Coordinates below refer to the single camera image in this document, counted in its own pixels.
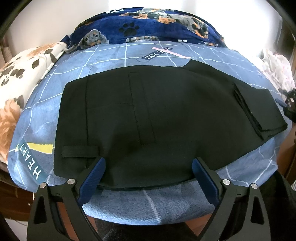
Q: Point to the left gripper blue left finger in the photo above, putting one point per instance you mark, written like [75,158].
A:
[45,222]

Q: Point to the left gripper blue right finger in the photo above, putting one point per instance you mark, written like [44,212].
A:
[240,212]

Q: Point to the black pants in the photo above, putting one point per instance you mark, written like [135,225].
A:
[149,123]

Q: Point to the blue grid bed sheet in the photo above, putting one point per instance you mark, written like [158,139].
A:
[31,157]

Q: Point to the white floral pillow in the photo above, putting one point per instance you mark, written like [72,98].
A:
[19,77]

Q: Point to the white patterned cloth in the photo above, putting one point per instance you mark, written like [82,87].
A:
[277,69]

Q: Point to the blue dog print blanket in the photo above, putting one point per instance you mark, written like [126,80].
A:
[142,24]

